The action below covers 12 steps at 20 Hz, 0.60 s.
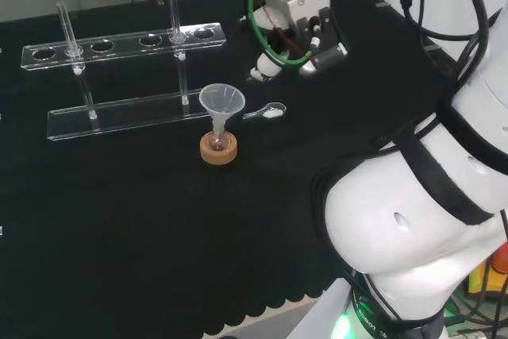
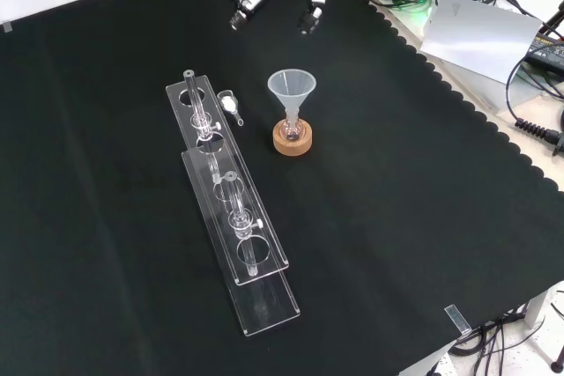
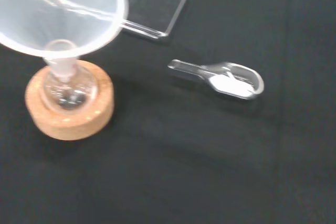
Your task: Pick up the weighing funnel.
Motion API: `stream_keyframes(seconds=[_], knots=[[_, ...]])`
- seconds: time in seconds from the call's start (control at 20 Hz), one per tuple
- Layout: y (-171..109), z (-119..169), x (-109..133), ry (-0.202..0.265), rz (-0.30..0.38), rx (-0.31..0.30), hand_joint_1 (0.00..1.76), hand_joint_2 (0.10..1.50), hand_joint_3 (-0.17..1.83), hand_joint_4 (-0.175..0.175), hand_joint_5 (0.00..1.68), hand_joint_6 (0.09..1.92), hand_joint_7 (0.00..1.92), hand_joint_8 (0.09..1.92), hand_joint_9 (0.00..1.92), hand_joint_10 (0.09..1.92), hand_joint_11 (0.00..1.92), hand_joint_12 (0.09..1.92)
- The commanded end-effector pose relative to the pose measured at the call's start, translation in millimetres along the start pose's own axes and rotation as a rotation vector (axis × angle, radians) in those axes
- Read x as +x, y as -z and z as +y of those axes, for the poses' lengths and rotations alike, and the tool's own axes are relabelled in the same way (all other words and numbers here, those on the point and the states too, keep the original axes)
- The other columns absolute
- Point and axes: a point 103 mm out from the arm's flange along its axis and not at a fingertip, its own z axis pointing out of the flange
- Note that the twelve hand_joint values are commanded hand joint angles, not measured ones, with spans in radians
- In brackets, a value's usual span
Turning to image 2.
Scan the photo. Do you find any translucent plastic funnel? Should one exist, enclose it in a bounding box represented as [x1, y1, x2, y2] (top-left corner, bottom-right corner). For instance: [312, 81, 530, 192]
[266, 68, 317, 127]

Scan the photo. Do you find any clear acrylic funnel stand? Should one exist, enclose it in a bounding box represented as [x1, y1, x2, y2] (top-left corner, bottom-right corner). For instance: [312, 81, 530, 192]
[165, 69, 301, 338]

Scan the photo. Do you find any small round-bottom glass flask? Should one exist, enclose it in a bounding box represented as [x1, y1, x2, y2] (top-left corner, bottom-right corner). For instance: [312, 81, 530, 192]
[283, 112, 306, 142]

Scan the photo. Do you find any black bench cloth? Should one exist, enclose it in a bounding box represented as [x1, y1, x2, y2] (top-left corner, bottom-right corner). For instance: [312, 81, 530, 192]
[0, 0, 564, 376]

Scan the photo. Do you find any black power adapter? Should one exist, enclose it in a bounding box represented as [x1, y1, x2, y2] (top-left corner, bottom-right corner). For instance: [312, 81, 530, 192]
[524, 31, 564, 74]

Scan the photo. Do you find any cork ring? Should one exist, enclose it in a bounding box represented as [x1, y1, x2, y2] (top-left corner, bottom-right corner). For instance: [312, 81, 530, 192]
[271, 119, 314, 158]

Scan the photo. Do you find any black cable with ribbed plug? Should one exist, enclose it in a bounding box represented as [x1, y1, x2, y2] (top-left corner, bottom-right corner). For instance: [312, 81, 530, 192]
[504, 53, 564, 158]

